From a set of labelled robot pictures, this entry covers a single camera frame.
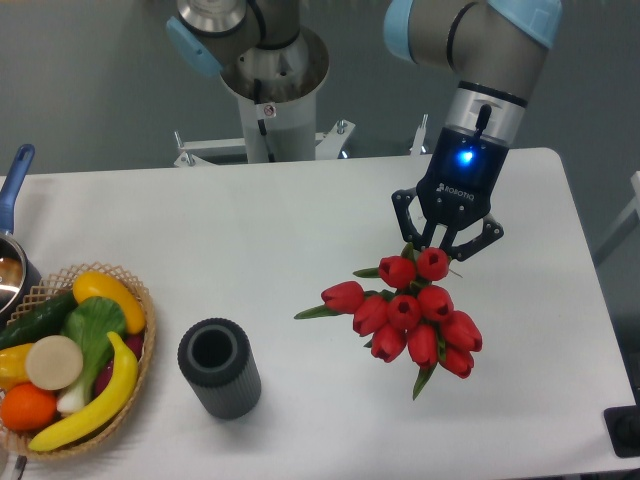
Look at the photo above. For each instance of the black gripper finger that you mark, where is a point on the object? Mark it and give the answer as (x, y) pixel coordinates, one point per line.
(491, 232)
(430, 207)

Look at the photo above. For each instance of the woven wicker basket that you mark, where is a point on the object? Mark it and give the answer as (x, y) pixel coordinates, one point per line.
(57, 284)

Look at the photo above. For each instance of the dark grey ribbed vase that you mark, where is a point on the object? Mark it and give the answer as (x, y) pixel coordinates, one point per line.
(216, 359)

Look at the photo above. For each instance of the purple red vegetable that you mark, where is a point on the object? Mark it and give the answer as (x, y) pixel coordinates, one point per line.
(135, 344)

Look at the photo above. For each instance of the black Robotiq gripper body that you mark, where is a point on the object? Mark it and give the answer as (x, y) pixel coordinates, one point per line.
(457, 187)

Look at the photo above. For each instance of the black device at edge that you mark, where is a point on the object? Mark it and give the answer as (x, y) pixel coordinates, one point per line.
(623, 428)

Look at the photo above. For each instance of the green bok choy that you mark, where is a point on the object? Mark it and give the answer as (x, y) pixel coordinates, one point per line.
(87, 326)

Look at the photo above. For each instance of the red tulip bouquet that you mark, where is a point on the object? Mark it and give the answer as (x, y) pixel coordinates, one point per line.
(400, 307)

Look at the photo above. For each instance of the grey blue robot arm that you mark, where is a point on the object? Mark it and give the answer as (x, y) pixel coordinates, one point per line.
(496, 48)

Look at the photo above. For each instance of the yellow bell pepper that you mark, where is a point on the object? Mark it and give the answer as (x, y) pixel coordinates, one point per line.
(13, 366)

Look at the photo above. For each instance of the green cucumber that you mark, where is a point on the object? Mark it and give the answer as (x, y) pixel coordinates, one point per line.
(43, 320)

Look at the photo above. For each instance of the beige round disc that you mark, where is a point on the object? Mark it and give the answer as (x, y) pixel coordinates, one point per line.
(54, 362)

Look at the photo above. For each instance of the yellow squash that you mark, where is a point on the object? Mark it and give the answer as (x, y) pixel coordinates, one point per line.
(97, 284)

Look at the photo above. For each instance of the yellow banana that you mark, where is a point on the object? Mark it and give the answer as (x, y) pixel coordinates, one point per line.
(100, 410)

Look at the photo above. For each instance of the orange fruit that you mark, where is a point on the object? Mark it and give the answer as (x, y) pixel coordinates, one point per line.
(27, 407)

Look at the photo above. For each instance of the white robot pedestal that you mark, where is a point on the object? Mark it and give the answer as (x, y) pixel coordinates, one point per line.
(276, 92)

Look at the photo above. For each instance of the blue handled saucepan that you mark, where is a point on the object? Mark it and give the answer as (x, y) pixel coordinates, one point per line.
(18, 274)

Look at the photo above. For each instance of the white frame at right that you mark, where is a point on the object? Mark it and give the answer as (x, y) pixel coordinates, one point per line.
(620, 228)

